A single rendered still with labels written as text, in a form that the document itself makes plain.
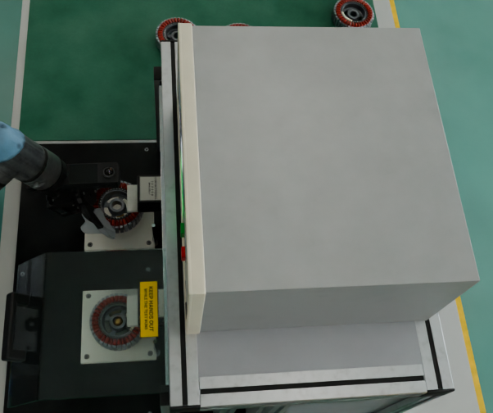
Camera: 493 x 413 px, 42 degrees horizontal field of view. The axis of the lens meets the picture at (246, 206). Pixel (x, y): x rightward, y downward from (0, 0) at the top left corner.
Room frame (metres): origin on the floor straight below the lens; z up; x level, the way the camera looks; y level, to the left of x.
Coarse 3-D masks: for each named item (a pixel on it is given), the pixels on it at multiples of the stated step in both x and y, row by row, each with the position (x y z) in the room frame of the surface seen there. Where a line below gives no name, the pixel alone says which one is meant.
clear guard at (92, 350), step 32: (64, 256) 0.33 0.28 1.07; (96, 256) 0.34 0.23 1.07; (128, 256) 0.36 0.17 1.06; (160, 256) 0.37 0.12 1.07; (32, 288) 0.27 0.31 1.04; (64, 288) 0.28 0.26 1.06; (96, 288) 0.29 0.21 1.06; (128, 288) 0.30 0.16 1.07; (160, 288) 0.31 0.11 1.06; (32, 320) 0.22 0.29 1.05; (64, 320) 0.22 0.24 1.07; (96, 320) 0.24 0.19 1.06; (128, 320) 0.25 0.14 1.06; (160, 320) 0.26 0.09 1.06; (32, 352) 0.17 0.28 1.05; (64, 352) 0.18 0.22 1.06; (96, 352) 0.19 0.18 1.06; (128, 352) 0.20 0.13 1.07; (160, 352) 0.21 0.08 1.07; (32, 384) 0.12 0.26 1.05; (64, 384) 0.13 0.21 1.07; (96, 384) 0.14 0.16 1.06; (128, 384) 0.15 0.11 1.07; (160, 384) 0.16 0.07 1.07
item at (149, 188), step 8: (144, 176) 0.58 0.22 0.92; (152, 176) 0.59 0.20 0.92; (160, 176) 0.59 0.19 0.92; (136, 184) 0.58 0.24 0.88; (144, 184) 0.56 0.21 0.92; (152, 184) 0.57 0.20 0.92; (160, 184) 0.57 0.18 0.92; (128, 192) 0.56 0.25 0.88; (136, 192) 0.56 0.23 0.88; (144, 192) 0.55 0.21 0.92; (152, 192) 0.55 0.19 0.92; (160, 192) 0.56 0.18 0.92; (128, 200) 0.54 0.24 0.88; (136, 200) 0.54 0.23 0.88; (144, 200) 0.53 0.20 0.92; (152, 200) 0.53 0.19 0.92; (160, 200) 0.54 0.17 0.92; (128, 208) 0.52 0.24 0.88; (136, 208) 0.52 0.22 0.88; (144, 208) 0.52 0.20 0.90; (152, 208) 0.53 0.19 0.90; (160, 208) 0.53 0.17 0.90
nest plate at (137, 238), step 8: (104, 208) 0.55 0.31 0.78; (144, 216) 0.55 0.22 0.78; (152, 216) 0.56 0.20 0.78; (144, 224) 0.54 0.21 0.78; (128, 232) 0.51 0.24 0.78; (136, 232) 0.51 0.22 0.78; (144, 232) 0.52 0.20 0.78; (88, 240) 0.47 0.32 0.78; (96, 240) 0.47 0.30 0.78; (104, 240) 0.48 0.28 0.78; (112, 240) 0.48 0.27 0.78; (120, 240) 0.49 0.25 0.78; (128, 240) 0.49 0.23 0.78; (136, 240) 0.49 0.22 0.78; (144, 240) 0.50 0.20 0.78; (88, 248) 0.45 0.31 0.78; (96, 248) 0.45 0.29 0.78; (104, 248) 0.46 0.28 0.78; (112, 248) 0.46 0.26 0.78; (120, 248) 0.47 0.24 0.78; (128, 248) 0.47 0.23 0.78; (136, 248) 0.48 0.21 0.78; (144, 248) 0.48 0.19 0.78; (152, 248) 0.49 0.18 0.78
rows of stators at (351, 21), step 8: (344, 0) 1.32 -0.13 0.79; (352, 0) 1.32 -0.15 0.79; (360, 0) 1.33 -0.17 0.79; (336, 8) 1.28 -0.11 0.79; (344, 8) 1.30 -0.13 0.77; (352, 8) 1.32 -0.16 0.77; (360, 8) 1.31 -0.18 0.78; (368, 8) 1.31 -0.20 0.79; (336, 16) 1.25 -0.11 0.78; (344, 16) 1.26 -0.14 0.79; (352, 16) 1.27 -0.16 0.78; (360, 16) 1.30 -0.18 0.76; (368, 16) 1.28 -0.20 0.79; (336, 24) 1.25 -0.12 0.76; (344, 24) 1.24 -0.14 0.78; (352, 24) 1.24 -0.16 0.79; (360, 24) 1.25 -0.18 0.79; (368, 24) 1.26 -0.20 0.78
